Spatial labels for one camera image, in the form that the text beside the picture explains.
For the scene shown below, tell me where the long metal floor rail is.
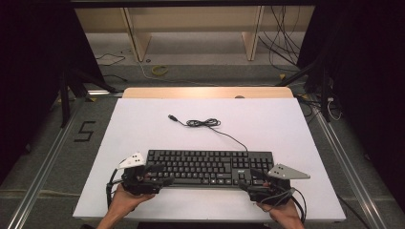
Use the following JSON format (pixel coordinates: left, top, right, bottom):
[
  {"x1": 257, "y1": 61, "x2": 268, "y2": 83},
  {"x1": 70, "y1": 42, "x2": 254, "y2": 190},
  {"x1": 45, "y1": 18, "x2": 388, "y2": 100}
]
[
  {"x1": 6, "y1": 108, "x2": 81, "y2": 229},
  {"x1": 312, "y1": 106, "x2": 389, "y2": 229}
]

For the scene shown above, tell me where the bundle of black cables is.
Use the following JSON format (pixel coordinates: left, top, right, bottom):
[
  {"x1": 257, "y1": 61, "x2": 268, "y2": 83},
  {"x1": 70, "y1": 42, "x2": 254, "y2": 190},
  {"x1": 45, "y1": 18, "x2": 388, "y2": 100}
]
[{"x1": 257, "y1": 5, "x2": 303, "y2": 73}]

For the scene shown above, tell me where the black keyboard cable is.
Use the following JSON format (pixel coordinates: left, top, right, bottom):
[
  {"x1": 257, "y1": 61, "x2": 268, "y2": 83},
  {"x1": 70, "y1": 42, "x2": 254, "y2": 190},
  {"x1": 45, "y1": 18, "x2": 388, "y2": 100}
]
[{"x1": 167, "y1": 114, "x2": 249, "y2": 153}]

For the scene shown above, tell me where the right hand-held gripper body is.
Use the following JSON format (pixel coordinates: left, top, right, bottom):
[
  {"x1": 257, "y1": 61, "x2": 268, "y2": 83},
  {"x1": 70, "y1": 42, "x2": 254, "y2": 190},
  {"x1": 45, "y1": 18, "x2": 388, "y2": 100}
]
[{"x1": 247, "y1": 163, "x2": 311, "y2": 204}]

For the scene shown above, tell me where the black metal stand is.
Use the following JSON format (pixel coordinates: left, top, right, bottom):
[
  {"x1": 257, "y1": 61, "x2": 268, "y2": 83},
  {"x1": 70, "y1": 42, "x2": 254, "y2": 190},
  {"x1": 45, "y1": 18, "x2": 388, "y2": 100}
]
[
  {"x1": 57, "y1": 68, "x2": 119, "y2": 129},
  {"x1": 276, "y1": 60, "x2": 332, "y2": 124}
]

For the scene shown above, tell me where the thin black floor cable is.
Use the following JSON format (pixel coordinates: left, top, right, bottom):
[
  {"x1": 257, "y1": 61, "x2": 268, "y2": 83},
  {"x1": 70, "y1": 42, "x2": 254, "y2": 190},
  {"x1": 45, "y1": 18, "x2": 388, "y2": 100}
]
[{"x1": 95, "y1": 52, "x2": 127, "y2": 68}]

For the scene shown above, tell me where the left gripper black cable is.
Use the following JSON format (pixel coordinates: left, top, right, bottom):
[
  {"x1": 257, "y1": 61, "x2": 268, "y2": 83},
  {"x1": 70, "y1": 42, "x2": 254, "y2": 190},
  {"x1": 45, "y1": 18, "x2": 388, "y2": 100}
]
[{"x1": 105, "y1": 168, "x2": 125, "y2": 209}]

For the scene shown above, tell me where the yellow tape roll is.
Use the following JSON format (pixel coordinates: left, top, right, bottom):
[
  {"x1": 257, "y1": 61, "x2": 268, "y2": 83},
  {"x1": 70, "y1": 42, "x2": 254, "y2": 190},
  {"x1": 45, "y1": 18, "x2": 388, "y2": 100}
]
[{"x1": 151, "y1": 64, "x2": 169, "y2": 77}]

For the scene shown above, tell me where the dark curtain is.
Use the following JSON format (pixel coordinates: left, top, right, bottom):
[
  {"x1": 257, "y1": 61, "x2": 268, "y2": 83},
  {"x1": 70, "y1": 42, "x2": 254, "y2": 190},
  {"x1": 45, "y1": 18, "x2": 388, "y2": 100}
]
[
  {"x1": 0, "y1": 0, "x2": 106, "y2": 185},
  {"x1": 297, "y1": 0, "x2": 405, "y2": 211}
]

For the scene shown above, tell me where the tangle of cables by stand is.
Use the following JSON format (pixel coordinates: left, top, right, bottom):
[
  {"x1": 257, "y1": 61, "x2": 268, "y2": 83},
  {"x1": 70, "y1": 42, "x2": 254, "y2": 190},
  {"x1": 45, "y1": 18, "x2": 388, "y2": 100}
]
[{"x1": 295, "y1": 94, "x2": 344, "y2": 122}]

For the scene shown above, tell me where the black tape floor mark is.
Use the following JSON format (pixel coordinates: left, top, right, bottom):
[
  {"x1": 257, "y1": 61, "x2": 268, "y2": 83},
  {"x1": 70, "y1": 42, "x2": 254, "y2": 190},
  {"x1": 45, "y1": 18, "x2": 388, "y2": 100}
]
[{"x1": 74, "y1": 120, "x2": 96, "y2": 143}]

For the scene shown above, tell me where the light wooden shelf unit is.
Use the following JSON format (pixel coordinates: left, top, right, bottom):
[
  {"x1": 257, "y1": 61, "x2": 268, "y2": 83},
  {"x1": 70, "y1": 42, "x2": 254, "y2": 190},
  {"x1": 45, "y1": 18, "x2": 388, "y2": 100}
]
[{"x1": 75, "y1": 6, "x2": 316, "y2": 63}]

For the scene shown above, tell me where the white floor cable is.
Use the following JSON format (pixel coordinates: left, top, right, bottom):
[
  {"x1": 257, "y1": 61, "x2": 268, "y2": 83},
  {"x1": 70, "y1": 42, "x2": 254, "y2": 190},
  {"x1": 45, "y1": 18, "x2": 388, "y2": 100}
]
[{"x1": 137, "y1": 59, "x2": 224, "y2": 88}]

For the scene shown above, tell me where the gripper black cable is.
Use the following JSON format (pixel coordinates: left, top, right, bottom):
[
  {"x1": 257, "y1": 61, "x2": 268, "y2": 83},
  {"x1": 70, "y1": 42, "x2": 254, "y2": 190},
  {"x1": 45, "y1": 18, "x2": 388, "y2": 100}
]
[
  {"x1": 105, "y1": 168, "x2": 125, "y2": 209},
  {"x1": 261, "y1": 186, "x2": 309, "y2": 223}
]

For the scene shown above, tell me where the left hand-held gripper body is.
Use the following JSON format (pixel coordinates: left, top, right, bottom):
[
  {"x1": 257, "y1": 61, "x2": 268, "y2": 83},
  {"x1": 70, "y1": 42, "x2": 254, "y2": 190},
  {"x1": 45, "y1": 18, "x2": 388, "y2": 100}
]
[{"x1": 117, "y1": 152, "x2": 162, "y2": 196}]

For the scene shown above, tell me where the person's left hand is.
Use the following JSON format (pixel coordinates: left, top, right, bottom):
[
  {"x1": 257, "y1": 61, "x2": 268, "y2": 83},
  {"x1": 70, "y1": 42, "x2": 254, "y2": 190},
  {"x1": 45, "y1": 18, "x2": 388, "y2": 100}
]
[{"x1": 109, "y1": 184, "x2": 156, "y2": 220}]

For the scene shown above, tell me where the person's right hand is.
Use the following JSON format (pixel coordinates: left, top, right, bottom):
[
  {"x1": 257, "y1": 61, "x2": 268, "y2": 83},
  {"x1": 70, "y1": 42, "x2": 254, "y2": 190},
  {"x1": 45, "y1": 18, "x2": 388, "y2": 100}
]
[{"x1": 256, "y1": 199, "x2": 302, "y2": 223}]

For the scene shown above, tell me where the black computer keyboard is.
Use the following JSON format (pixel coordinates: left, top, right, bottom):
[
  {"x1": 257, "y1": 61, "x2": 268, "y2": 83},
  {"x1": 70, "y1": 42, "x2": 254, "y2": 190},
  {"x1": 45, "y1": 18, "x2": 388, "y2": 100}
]
[{"x1": 144, "y1": 149, "x2": 275, "y2": 189}]

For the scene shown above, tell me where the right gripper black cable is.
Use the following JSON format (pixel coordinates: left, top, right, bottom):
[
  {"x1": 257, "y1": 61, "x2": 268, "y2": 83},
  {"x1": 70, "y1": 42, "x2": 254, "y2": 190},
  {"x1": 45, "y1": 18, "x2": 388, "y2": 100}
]
[{"x1": 261, "y1": 186, "x2": 309, "y2": 223}]

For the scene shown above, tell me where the short metal rail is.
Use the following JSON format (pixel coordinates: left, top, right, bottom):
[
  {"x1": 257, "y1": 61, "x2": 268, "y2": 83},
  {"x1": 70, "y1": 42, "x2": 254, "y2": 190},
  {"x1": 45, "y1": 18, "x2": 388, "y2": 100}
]
[{"x1": 87, "y1": 89, "x2": 124, "y2": 97}]

